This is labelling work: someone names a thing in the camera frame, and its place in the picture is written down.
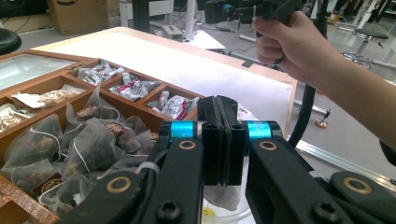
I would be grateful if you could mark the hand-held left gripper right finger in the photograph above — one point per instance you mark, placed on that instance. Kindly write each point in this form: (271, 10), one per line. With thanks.
(236, 149)

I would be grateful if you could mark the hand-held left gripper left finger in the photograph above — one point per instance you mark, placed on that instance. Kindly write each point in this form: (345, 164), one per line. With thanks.
(211, 149)

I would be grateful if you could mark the grey mesh tea bag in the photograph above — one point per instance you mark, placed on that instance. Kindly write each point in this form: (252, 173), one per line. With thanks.
(224, 197)

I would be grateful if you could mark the clear glass cup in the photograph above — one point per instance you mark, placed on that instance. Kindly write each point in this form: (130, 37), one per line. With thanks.
(238, 218)

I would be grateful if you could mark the wooden box with glass lid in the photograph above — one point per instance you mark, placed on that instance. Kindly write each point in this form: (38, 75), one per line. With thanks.
(130, 107)

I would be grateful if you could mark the pile of red green packets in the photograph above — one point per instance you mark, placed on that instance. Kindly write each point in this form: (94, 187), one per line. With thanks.
(99, 73)
(134, 90)
(174, 107)

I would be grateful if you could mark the black tape strip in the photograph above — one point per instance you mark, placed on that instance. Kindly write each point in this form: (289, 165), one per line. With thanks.
(248, 63)

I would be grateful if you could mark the red stand foot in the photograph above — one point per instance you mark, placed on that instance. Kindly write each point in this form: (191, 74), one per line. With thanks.
(321, 123)

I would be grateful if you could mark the black stool with chrome base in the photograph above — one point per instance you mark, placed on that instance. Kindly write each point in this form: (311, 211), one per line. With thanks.
(369, 39)

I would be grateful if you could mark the pile of mesh tea bags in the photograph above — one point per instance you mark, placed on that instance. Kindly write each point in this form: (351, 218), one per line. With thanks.
(93, 146)

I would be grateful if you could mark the large cardboard box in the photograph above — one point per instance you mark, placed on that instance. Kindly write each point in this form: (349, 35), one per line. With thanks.
(77, 15)

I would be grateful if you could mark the beige tea packet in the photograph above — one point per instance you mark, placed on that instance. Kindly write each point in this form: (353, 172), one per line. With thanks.
(46, 98)

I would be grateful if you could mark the brown white tea packet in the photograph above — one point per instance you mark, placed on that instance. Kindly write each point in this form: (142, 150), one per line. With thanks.
(12, 118)

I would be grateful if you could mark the black round stool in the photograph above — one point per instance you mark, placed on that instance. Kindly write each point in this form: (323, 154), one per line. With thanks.
(7, 40)

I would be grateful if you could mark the white desk frame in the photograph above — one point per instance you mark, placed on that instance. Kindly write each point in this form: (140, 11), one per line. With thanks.
(190, 18)

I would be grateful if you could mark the aluminium rail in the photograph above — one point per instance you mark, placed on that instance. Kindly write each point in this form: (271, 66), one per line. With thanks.
(348, 163)

